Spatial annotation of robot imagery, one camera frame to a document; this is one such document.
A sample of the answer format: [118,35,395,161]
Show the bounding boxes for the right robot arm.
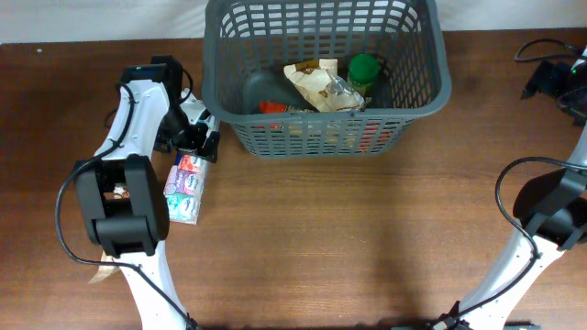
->
[430,45,586,329]

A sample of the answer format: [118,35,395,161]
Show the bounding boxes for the brown white snack bag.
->
[88,183,129,284]

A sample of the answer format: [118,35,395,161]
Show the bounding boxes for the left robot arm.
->
[65,55,220,329]

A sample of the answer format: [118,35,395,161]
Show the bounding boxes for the grey plastic shopping basket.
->
[202,0,451,159]

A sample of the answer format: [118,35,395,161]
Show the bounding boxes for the orange pasta package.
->
[253,101,399,157]

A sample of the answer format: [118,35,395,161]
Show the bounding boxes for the green lidded glass jar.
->
[347,53,381,96]

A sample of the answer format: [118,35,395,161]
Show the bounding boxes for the Kleenex tissue multipack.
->
[163,116,221,226]

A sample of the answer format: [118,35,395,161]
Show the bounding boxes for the white brown panko bag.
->
[283,59,365,113]

